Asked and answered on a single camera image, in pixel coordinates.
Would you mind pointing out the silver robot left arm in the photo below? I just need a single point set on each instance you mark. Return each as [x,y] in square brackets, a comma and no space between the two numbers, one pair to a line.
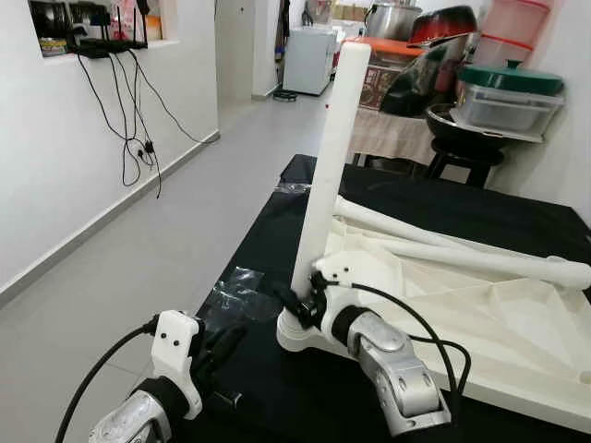
[129,425]

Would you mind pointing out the storage box with orange lid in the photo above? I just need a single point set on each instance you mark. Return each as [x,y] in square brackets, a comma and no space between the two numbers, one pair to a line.
[388,88]

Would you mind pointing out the white appliance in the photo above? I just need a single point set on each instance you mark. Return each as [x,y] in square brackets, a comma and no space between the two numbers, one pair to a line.
[309,60]

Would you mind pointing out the green pot lid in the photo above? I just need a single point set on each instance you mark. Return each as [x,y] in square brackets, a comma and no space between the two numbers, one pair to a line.
[512,78]

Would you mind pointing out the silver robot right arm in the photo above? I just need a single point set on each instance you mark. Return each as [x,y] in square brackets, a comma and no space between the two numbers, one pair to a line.
[397,378]

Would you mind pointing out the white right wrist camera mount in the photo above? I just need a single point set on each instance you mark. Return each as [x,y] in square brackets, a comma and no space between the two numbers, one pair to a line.
[337,269]

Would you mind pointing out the glossy black bag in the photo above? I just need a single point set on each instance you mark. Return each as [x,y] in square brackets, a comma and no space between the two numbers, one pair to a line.
[420,88]

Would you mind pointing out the white plastic children table top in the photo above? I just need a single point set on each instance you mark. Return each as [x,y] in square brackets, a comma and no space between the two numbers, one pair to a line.
[517,332]

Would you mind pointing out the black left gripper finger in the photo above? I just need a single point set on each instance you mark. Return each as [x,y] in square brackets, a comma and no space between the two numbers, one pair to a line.
[226,345]

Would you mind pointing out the beige cloth covered table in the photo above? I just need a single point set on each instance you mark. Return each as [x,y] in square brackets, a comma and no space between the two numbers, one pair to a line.
[388,138]

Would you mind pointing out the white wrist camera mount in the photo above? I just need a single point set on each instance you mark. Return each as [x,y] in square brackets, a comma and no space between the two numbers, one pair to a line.
[175,341]
[337,269]

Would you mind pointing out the small clear plastic bag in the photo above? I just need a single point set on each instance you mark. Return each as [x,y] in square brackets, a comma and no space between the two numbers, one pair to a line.
[288,186]

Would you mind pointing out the clear plastic storage container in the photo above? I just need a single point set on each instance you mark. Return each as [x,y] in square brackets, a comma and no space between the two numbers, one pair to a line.
[508,113]

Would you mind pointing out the black tablecloth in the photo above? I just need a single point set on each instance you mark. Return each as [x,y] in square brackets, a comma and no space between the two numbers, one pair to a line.
[277,397]

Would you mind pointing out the black round stool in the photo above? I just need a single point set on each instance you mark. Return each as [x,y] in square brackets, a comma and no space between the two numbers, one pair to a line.
[462,159]

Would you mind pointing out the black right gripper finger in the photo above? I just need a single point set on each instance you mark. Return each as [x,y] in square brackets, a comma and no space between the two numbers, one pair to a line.
[292,304]

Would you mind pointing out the crumpled clear plastic film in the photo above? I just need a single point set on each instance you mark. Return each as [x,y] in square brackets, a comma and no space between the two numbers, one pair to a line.
[235,291]

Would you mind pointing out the black wok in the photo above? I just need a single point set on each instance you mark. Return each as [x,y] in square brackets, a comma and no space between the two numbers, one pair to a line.
[452,134]

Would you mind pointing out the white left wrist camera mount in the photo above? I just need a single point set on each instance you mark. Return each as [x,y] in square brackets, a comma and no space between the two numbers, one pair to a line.
[175,341]

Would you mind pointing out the silver cooking pot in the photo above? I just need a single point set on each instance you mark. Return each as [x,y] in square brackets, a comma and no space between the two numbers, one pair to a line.
[392,18]

